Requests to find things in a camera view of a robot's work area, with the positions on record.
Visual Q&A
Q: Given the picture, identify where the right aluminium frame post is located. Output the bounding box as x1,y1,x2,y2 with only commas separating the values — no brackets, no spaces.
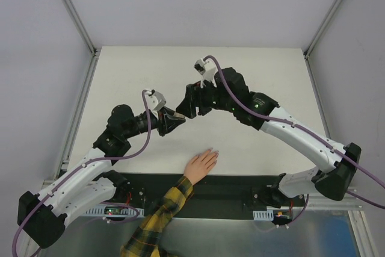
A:
303,0,363,58

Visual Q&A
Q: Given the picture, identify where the yellow plaid sleeve forearm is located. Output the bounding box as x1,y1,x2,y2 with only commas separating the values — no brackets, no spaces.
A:
120,176,193,256

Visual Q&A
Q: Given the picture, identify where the person's hand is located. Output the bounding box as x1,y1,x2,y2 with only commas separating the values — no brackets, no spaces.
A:
183,149,219,185

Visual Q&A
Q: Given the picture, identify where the left white cable duct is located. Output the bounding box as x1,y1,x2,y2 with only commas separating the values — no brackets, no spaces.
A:
81,204,144,218

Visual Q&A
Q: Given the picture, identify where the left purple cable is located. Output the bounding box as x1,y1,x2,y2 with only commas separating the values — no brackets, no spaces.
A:
11,88,154,257

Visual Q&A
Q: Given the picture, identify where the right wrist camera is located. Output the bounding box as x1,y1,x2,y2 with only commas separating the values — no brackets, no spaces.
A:
194,58,217,88

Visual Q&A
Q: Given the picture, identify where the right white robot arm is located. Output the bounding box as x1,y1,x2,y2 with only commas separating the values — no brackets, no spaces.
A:
176,67,362,208

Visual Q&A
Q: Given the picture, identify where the left aluminium frame post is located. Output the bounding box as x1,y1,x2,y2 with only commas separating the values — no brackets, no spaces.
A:
45,0,100,56

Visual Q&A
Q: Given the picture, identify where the right white cable duct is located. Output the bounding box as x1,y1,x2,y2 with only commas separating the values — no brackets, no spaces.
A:
253,209,274,221

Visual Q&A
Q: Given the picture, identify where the white cable duct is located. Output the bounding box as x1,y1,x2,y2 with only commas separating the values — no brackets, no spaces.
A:
81,204,144,218
253,209,274,221

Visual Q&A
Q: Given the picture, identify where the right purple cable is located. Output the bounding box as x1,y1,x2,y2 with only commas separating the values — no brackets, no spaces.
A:
202,55,385,232

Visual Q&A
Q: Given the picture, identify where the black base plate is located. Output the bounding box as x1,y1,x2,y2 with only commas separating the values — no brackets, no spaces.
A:
106,173,280,220

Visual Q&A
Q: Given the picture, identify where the purple cable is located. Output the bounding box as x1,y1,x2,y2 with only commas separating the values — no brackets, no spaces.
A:
202,55,385,232
11,88,154,257

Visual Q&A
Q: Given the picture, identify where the beige nail polish bottle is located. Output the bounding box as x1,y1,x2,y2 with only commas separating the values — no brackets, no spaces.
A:
174,112,185,119

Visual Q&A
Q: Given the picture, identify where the left aluminium frame rail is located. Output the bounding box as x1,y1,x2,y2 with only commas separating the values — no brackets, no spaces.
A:
22,52,102,257

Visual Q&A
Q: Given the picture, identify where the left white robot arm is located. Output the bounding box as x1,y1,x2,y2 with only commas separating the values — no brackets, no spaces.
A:
17,105,186,249

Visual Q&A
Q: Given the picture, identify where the aluminium frame post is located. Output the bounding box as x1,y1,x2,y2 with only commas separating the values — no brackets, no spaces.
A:
45,0,100,56
303,0,363,58

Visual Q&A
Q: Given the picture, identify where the right aluminium frame rail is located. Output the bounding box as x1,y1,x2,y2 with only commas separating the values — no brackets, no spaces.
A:
303,55,380,257

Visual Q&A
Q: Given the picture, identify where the aluminium frame rail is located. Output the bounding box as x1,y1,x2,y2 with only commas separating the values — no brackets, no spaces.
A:
22,52,102,257
303,55,380,257

